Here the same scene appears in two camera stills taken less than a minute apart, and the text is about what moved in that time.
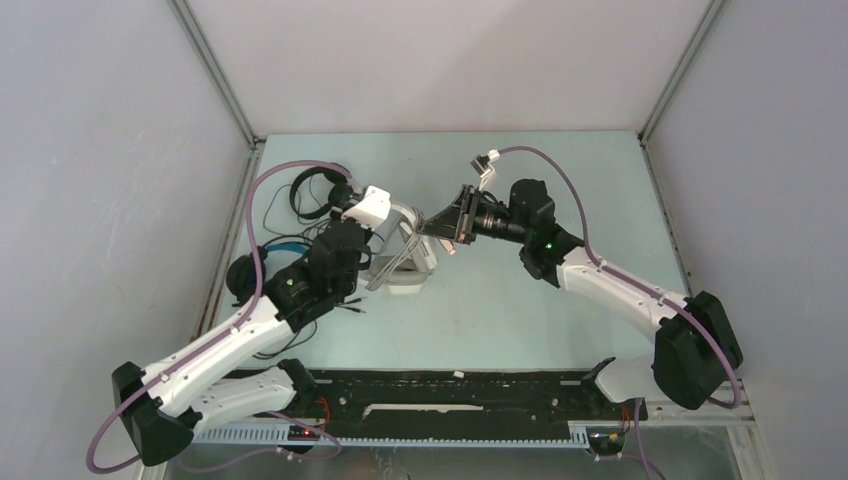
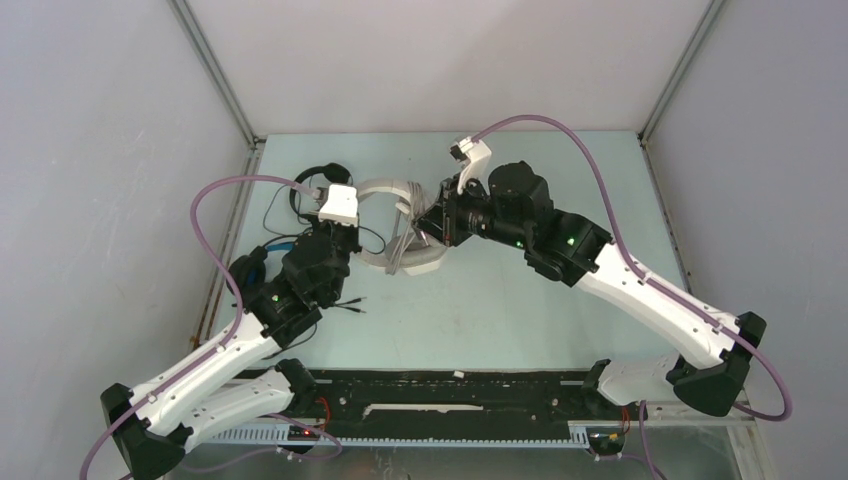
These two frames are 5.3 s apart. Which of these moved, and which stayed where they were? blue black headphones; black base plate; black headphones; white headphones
Moved: white headphones
Stayed: black headphones; blue black headphones; black base plate
